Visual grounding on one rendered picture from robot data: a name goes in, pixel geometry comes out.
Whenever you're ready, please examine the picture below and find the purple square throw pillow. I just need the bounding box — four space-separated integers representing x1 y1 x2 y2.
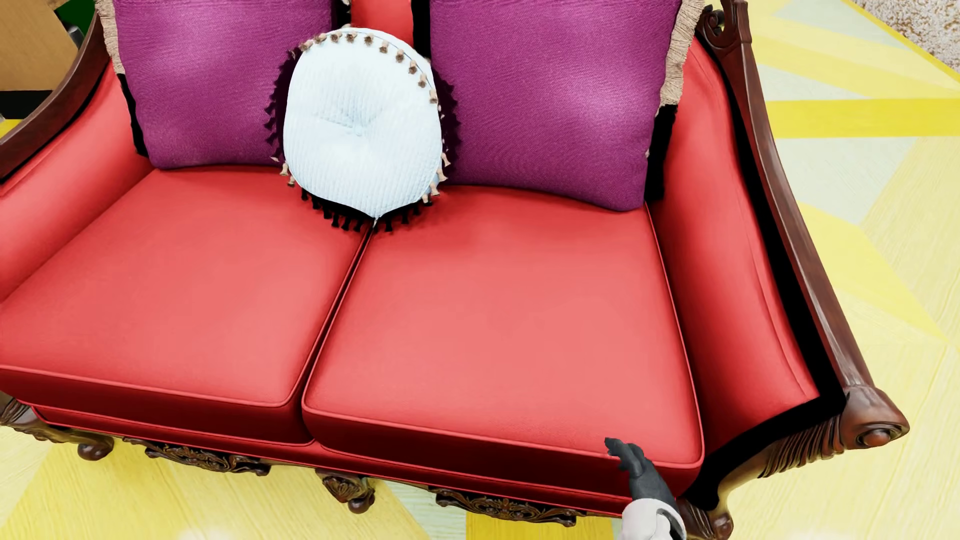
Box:
429 0 706 213
94 0 336 171

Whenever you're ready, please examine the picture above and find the red sofa with wooden frame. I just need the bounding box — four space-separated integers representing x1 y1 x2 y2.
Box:
0 0 912 540

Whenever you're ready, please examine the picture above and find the round white tasselled pillow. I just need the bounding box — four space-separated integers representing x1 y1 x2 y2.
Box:
264 25 453 234

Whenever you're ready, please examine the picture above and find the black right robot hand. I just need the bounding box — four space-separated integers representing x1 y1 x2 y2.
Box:
603 438 680 505

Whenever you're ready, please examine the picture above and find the tan wooden cabinet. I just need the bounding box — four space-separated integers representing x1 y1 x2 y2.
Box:
0 0 82 93

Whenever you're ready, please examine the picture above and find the red sofa seat cushion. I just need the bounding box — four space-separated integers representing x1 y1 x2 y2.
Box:
0 165 372 445
301 184 706 499

